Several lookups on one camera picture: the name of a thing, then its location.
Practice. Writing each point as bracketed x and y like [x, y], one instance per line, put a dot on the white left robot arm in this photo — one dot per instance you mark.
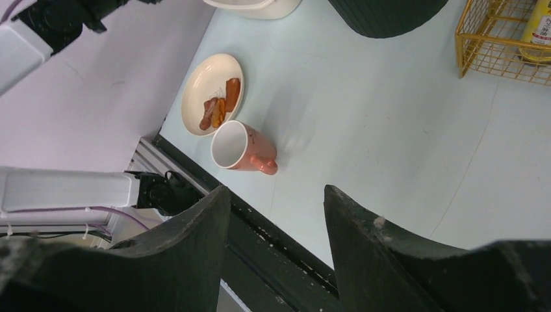
[29, 38]

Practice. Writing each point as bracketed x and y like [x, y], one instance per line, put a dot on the black plastic bucket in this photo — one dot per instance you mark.
[381, 19]

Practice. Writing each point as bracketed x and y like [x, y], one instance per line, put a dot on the gold wire rack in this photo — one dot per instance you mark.
[488, 37]

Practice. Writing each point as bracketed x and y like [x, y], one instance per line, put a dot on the pink white mug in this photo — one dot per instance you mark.
[237, 146]

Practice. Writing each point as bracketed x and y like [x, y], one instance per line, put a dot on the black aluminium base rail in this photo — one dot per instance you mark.
[266, 270]

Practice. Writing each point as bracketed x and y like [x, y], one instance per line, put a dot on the white rectangular basin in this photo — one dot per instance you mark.
[257, 9]

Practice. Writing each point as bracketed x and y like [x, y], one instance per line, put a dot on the brown meat piece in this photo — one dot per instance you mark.
[205, 122]

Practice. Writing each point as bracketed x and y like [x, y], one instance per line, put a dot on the small orange food piece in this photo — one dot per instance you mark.
[218, 113]

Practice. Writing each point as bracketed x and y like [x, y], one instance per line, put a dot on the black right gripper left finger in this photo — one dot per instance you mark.
[176, 266]

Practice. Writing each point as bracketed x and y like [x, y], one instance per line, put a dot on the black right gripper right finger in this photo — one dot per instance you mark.
[380, 266]

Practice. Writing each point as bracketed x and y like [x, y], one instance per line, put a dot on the yellow label small bottle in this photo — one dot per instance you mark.
[537, 31]

